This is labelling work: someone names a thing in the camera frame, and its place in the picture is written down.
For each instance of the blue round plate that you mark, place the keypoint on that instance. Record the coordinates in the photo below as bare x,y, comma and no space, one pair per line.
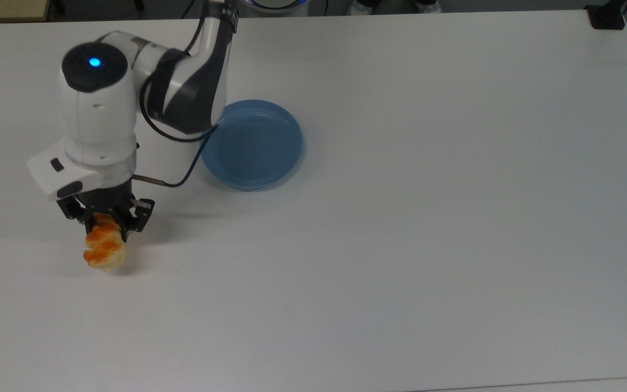
259,146

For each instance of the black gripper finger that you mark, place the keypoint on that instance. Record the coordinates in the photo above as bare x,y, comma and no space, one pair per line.
87,223
126,227

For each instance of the black table clamp mount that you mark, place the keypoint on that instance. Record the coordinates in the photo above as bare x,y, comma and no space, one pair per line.
606,16

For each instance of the light wooden side table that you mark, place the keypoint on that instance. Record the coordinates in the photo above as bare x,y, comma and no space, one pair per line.
7,9

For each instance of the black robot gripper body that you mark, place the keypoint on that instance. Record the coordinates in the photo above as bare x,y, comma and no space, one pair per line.
108,201

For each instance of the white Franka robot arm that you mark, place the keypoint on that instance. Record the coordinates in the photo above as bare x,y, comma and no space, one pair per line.
98,109

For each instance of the glazed toy bread loaf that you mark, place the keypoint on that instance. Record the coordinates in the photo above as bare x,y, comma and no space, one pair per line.
105,251

